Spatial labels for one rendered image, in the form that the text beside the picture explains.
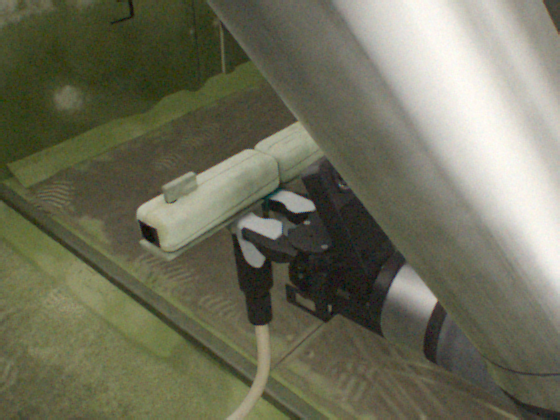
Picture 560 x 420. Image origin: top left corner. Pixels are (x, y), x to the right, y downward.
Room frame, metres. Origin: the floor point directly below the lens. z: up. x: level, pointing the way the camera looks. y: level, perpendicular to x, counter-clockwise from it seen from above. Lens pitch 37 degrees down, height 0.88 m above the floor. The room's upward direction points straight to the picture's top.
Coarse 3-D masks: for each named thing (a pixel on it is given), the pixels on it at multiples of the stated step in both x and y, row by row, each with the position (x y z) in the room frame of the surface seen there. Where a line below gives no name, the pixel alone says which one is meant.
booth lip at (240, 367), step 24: (0, 192) 1.22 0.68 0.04; (24, 216) 1.15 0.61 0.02; (48, 216) 1.12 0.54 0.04; (72, 240) 1.03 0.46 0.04; (96, 264) 0.96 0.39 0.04; (120, 288) 0.90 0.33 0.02; (144, 288) 0.88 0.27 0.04; (168, 312) 0.81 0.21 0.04; (192, 336) 0.76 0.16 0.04; (216, 360) 0.71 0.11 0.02; (240, 360) 0.69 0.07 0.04; (288, 408) 0.60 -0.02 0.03; (312, 408) 0.60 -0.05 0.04
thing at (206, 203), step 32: (288, 128) 0.59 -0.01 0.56; (256, 160) 0.52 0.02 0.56; (288, 160) 0.53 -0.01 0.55; (192, 192) 0.46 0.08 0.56; (224, 192) 0.47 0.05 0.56; (256, 192) 0.50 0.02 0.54; (160, 224) 0.42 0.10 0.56; (192, 224) 0.43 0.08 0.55; (224, 224) 0.46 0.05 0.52; (160, 256) 0.42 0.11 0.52; (256, 288) 0.49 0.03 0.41; (256, 320) 0.49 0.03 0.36
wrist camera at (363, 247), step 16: (320, 160) 0.45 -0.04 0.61; (304, 176) 0.44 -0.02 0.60; (320, 176) 0.42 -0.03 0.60; (336, 176) 0.43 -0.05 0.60; (320, 192) 0.42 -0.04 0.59; (336, 192) 0.42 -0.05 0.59; (352, 192) 0.43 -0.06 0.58; (320, 208) 0.42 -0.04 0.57; (336, 208) 0.41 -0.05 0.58; (352, 208) 0.42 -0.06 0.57; (336, 224) 0.41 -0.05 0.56; (352, 224) 0.41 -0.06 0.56; (368, 224) 0.42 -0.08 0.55; (336, 240) 0.41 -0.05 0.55; (352, 240) 0.40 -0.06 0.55; (368, 240) 0.41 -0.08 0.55; (384, 240) 0.42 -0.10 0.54; (352, 256) 0.40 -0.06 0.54; (368, 256) 0.40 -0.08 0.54; (384, 256) 0.41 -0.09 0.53; (352, 272) 0.40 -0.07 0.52; (368, 272) 0.39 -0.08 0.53
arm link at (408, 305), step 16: (400, 272) 0.37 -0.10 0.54; (400, 288) 0.36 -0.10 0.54; (416, 288) 0.35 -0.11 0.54; (384, 304) 0.36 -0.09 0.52; (400, 304) 0.35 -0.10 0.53; (416, 304) 0.34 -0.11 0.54; (432, 304) 0.34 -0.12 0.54; (384, 320) 0.35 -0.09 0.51; (400, 320) 0.34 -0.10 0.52; (416, 320) 0.34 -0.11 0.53; (384, 336) 0.35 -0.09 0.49; (400, 336) 0.34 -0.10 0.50; (416, 336) 0.33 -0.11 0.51; (416, 352) 0.33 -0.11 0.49
